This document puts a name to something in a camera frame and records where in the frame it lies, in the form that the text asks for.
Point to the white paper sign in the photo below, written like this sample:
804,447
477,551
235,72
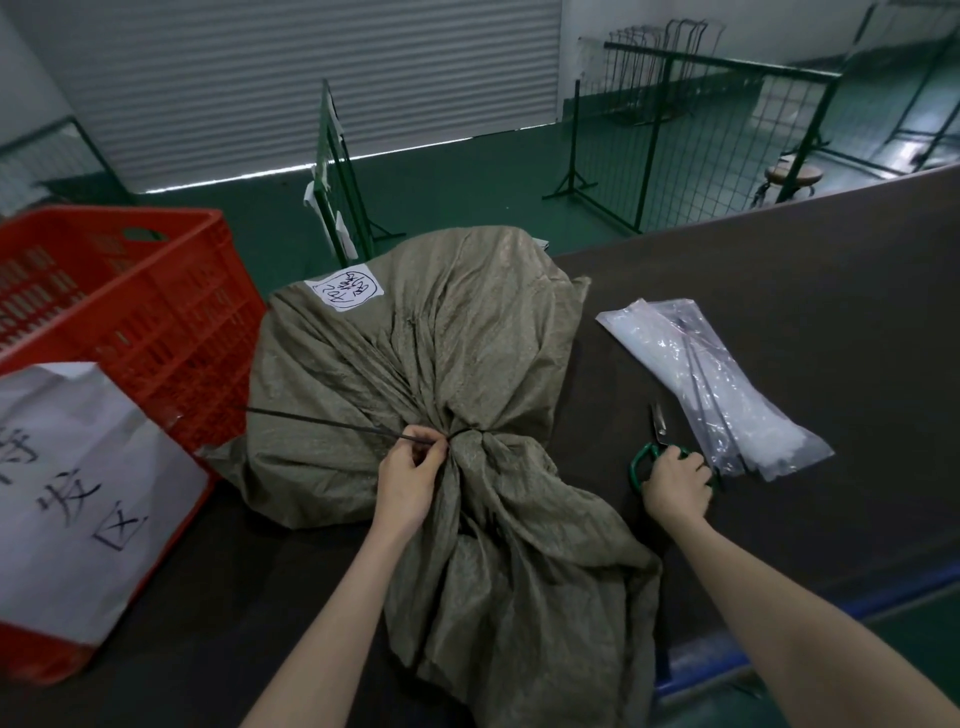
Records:
60,525

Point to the grey roller shutter door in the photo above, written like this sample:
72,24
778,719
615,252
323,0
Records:
285,75

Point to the grey-green woven sack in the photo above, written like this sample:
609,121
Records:
465,337

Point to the clear plastic bag of ties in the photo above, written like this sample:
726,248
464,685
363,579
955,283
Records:
780,442

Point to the white label sticker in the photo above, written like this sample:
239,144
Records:
343,285

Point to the person's right forearm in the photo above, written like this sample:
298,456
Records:
810,637

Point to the round wooden stool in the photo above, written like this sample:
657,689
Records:
793,174

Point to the red plastic crate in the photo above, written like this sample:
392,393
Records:
165,315

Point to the black cable tie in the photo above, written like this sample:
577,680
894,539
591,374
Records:
337,427

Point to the person's left forearm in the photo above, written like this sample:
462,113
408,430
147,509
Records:
322,637

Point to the person's left hand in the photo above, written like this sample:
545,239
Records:
405,487

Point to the green mesh fence panel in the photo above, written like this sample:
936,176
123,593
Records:
652,142
922,82
334,172
82,150

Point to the person's right hand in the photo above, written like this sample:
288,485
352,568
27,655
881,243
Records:
679,487

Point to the clear bag of black ties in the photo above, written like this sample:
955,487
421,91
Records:
697,352

